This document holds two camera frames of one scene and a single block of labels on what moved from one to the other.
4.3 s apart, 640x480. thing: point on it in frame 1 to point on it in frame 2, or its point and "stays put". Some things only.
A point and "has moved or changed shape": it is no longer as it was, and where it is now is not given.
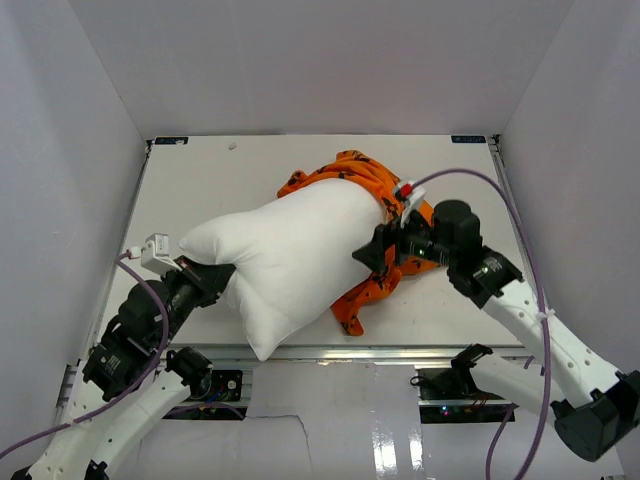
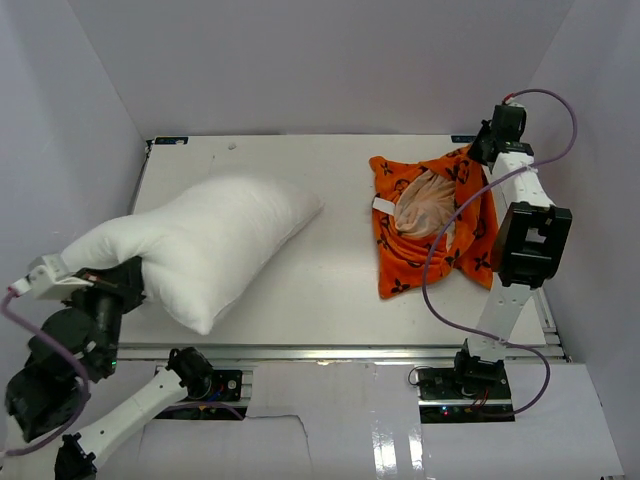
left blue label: (171, 141) stays put
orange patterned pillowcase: (356, 167) has moved or changed shape
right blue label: (468, 139) stays put
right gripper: (373, 253) to (474, 153)
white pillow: (293, 255) to (197, 247)
